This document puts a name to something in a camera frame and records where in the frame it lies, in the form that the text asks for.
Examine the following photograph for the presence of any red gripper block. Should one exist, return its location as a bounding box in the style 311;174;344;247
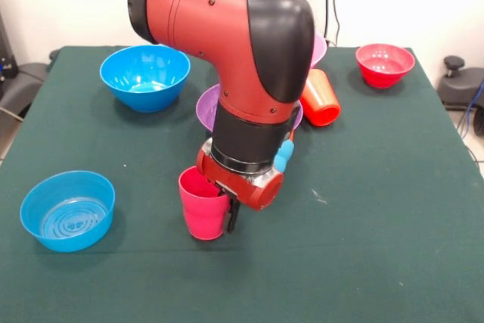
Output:
195;139;285;234

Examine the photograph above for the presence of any ribbed pink-red cup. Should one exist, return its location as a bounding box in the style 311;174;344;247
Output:
178;166;231;241

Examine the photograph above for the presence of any ribbed cyan bowl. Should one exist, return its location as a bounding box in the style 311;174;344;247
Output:
274;140;296;172

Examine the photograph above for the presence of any wide purple bowl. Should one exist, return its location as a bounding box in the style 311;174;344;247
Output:
195;84;305;135

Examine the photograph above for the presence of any red cup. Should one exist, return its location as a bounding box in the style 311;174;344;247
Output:
300;68;342;128

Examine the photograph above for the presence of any flat-bottomed blue bowl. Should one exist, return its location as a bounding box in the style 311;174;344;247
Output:
19;170;116;254

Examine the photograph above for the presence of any deep blue bowl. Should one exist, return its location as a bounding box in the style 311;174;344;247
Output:
99;45;191;114

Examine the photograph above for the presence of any large pink bowl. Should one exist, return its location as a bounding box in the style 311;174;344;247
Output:
309;33;327;70

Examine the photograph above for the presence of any dark green table cloth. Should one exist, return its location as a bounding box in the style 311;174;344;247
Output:
0;45;484;323

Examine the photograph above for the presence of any small crimson bowl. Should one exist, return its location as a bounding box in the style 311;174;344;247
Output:
355;43;416;89

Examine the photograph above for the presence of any grey black equipment base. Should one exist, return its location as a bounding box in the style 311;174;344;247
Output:
0;61;50;120
438;55;484;112

